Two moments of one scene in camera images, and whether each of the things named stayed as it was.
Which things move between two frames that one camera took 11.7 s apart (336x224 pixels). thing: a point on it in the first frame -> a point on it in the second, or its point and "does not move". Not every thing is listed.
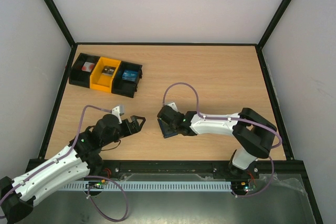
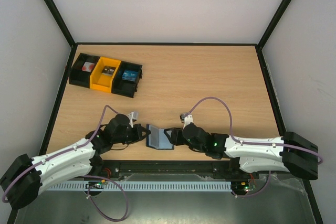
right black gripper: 166,128 -> 176,136
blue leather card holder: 166,129 -> 157,139
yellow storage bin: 102,74 does not move
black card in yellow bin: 108,70 does not move
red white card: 87,66 does not move
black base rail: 168,170 does not move
